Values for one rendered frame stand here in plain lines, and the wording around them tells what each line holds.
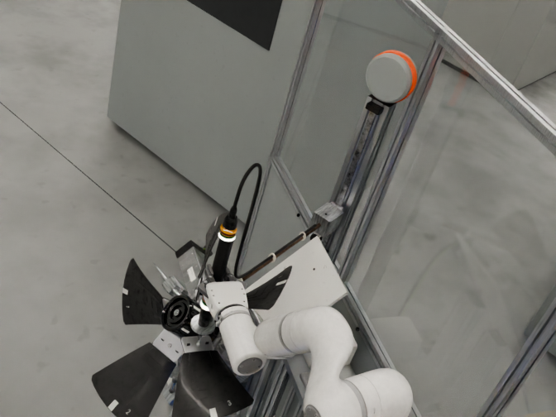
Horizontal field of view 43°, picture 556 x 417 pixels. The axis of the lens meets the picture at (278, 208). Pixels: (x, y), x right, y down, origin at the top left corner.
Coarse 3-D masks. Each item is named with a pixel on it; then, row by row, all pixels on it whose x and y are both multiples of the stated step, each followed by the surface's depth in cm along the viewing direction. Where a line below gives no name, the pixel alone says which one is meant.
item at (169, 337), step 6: (162, 336) 212; (168, 336) 212; (174, 336) 212; (156, 342) 212; (162, 342) 212; (168, 342) 212; (174, 342) 212; (180, 342) 212; (162, 348) 212; (168, 348) 212; (174, 348) 212; (180, 348) 212; (168, 354) 212; (174, 354) 212; (180, 354) 212; (174, 360) 212
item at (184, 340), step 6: (192, 336) 207; (204, 336) 209; (186, 342) 205; (192, 342) 206; (204, 342) 207; (210, 342) 207; (186, 348) 203; (192, 348) 204; (198, 348) 204; (204, 348) 205; (210, 348) 205
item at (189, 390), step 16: (192, 352) 202; (208, 352) 203; (192, 368) 198; (208, 368) 198; (224, 368) 200; (176, 384) 194; (192, 384) 194; (208, 384) 194; (224, 384) 195; (240, 384) 195; (176, 400) 191; (192, 400) 190; (208, 400) 190; (240, 400) 190; (176, 416) 188; (192, 416) 187; (208, 416) 187; (224, 416) 187
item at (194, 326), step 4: (196, 316) 202; (212, 316) 200; (192, 320) 200; (196, 320) 200; (212, 320) 201; (192, 324) 199; (196, 324) 199; (208, 324) 200; (212, 324) 201; (192, 328) 199; (196, 328) 198; (200, 328) 198; (204, 328) 199; (208, 328) 199; (212, 328) 199; (196, 332) 198; (200, 332) 197; (204, 332) 198; (208, 332) 198; (212, 332) 200
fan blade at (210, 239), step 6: (222, 216) 222; (222, 222) 219; (210, 228) 232; (216, 228) 221; (210, 234) 227; (216, 234) 218; (210, 240) 221; (210, 246) 218; (204, 258) 218; (204, 264) 214; (198, 276) 216; (198, 282) 221
